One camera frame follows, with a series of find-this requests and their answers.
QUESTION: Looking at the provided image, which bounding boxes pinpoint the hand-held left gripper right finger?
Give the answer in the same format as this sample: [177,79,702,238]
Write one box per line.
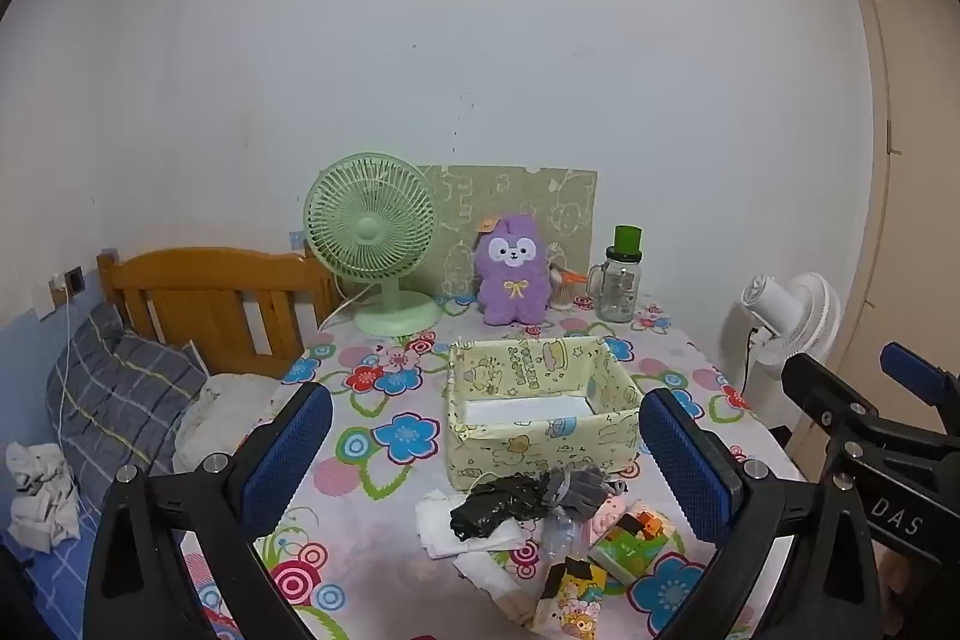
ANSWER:
[637,387,886,640]

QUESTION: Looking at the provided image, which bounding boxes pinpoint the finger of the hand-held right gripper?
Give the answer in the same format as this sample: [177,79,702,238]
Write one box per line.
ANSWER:
[879,341,960,438]
[780,351,912,461]

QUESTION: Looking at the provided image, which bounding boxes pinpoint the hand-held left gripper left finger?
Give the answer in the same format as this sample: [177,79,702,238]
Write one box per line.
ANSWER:
[82,383,335,640]

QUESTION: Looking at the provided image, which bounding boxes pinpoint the pink packet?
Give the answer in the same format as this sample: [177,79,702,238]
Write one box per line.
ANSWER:
[589,497,635,543]

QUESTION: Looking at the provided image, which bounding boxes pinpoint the grey knitted gloves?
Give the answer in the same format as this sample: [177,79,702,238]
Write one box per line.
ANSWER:
[540,464,627,525]

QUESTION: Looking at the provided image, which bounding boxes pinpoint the yellow cartoon print box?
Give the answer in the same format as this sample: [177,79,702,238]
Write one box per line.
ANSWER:
[444,336,646,487]

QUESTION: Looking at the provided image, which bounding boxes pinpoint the black plastic bag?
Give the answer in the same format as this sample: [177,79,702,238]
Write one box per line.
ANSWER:
[448,471,560,543]

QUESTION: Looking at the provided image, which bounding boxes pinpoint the white standing fan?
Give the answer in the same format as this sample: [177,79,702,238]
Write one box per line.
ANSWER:
[720,272,841,416]

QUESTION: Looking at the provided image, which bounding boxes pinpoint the floral tablecloth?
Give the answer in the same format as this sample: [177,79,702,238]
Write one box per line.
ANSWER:
[180,291,807,640]

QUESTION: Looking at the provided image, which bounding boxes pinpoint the white tissue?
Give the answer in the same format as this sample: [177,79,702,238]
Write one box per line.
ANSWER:
[454,550,541,626]
[416,488,537,562]

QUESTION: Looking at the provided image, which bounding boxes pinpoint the yellow tissue packet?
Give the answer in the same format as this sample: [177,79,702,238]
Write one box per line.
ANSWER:
[532,556,608,640]

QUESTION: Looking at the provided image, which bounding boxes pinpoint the grey plaid pillow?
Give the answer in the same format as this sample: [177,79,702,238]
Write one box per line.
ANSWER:
[46,302,209,498]

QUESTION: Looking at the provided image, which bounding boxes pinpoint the glass jar with green lid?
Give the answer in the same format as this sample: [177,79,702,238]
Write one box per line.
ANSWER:
[587,225,646,324]

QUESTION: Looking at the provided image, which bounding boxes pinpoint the wooden bed headboard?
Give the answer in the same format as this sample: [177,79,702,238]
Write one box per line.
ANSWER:
[97,246,342,378]

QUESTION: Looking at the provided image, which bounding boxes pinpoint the beige door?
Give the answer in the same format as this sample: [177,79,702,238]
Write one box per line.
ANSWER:
[787,0,960,483]

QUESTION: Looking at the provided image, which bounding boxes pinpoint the small glass with orange lid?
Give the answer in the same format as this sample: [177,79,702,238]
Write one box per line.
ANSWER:
[550,261,590,311]

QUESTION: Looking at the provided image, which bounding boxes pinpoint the green desk fan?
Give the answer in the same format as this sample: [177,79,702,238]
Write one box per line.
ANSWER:
[303,153,443,338]

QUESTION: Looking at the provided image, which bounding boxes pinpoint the purple plush toy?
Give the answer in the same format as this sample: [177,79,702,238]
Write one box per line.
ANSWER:
[472,214,557,327]

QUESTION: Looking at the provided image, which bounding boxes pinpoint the blue checked bedsheet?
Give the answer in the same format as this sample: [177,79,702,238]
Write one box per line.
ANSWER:
[0,490,188,640]

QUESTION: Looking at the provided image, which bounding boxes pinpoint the green patterned board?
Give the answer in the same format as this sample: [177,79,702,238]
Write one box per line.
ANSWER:
[416,164,599,300]

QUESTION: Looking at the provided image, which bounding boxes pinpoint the white charging cable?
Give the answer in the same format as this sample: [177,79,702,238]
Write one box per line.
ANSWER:
[54,291,77,442]

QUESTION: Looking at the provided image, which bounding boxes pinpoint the wall socket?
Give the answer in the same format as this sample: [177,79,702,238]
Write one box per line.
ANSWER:
[49,265,87,305]

